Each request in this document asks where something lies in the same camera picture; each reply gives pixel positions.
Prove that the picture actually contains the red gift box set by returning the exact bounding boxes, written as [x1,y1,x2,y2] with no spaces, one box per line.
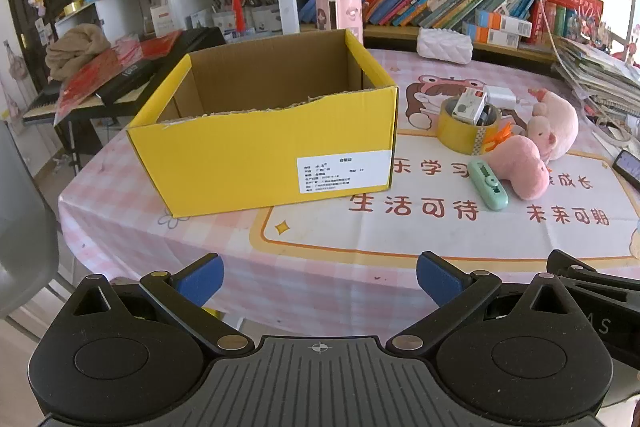
[530,0,606,45]

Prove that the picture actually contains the white box with red label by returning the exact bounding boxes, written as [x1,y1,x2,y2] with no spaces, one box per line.
[150,4,173,38]

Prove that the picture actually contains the pink printed carton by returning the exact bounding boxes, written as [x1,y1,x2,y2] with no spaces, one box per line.
[314,0,363,42]

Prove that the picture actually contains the white quilted pouch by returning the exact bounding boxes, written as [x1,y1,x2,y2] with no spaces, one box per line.
[416,27,473,65]

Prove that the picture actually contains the pink plush with orange tuft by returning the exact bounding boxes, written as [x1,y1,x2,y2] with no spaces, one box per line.
[487,122,551,201]

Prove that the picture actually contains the beige knitted cloth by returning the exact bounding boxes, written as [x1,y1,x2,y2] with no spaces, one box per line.
[45,23,111,82]

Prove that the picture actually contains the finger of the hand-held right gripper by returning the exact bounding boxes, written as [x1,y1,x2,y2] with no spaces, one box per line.
[546,249,640,295]

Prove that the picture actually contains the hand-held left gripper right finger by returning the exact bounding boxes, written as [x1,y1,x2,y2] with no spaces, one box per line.
[386,251,576,355]

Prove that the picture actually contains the red plastic packet bundle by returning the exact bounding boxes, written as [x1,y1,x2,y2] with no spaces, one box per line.
[52,29,183,125]

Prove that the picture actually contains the red tassel ornament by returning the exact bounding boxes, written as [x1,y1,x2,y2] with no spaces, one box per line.
[227,0,247,32]

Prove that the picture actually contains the orange white medicine box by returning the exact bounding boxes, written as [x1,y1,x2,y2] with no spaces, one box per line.
[462,23,521,50]
[475,9,533,36]

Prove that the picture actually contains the black keyboard stand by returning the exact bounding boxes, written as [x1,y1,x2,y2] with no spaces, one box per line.
[52,107,131,178]

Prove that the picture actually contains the black flat case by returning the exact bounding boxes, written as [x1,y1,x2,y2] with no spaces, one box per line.
[95,57,156,105]

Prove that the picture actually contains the gold foil roll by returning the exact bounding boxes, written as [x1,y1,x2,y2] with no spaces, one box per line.
[62,0,96,18]

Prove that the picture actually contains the yellow cardboard box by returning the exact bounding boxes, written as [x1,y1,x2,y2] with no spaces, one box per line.
[126,28,400,218]

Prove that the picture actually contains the hanging net pouch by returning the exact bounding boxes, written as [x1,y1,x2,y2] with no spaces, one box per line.
[5,39,28,80]

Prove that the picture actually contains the yellow tape roll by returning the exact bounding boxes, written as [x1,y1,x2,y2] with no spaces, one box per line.
[436,97,502,156]

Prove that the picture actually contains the pink pig plush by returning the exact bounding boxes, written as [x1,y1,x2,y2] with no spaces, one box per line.
[527,88,580,165]

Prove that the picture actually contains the stack of newspapers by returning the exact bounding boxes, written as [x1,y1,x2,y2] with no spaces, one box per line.
[550,37,640,122]

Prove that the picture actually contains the grey chair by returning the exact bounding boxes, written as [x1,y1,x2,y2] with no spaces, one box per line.
[0,122,61,318]

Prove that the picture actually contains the small white red box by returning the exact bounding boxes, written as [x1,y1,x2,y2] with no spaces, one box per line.
[451,88,488,124]

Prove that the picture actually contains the black smartphone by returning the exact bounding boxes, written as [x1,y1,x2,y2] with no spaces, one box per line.
[612,149,640,192]

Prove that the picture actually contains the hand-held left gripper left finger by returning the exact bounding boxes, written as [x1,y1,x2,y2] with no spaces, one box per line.
[65,252,256,356]

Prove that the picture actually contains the pink checkered printed tablecloth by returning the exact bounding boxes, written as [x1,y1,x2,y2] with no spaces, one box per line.
[57,47,640,338]

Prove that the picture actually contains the white desk pen organizer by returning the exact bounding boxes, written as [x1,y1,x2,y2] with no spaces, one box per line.
[210,0,281,35]

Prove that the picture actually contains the white charger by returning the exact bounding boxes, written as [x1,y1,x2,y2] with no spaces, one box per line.
[484,86,517,112]

